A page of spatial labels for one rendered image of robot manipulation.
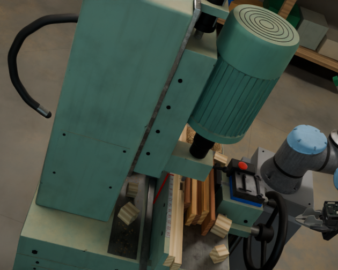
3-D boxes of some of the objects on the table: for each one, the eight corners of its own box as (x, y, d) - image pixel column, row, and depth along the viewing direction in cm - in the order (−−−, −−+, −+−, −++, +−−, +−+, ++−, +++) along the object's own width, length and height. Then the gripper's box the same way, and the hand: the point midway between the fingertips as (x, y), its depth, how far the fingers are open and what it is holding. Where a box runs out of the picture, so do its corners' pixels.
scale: (169, 238, 124) (169, 237, 124) (164, 237, 124) (165, 236, 124) (177, 118, 162) (177, 118, 162) (173, 117, 161) (173, 117, 161)
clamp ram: (227, 207, 146) (240, 189, 140) (205, 201, 145) (217, 183, 139) (226, 186, 153) (237, 168, 147) (205, 180, 152) (215, 162, 146)
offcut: (213, 263, 130) (219, 256, 127) (208, 254, 132) (214, 246, 129) (223, 261, 131) (229, 253, 129) (218, 252, 133) (223, 244, 131)
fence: (162, 265, 124) (169, 254, 120) (156, 263, 124) (163, 252, 120) (173, 120, 169) (177, 109, 165) (168, 119, 169) (173, 108, 165)
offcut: (227, 227, 141) (232, 220, 138) (223, 238, 137) (228, 231, 135) (213, 220, 141) (219, 213, 139) (209, 231, 138) (214, 223, 135)
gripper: (356, 199, 166) (295, 197, 168) (363, 219, 160) (300, 217, 161) (351, 214, 172) (292, 213, 173) (357, 234, 165) (295, 233, 166)
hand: (298, 220), depth 169 cm, fingers closed
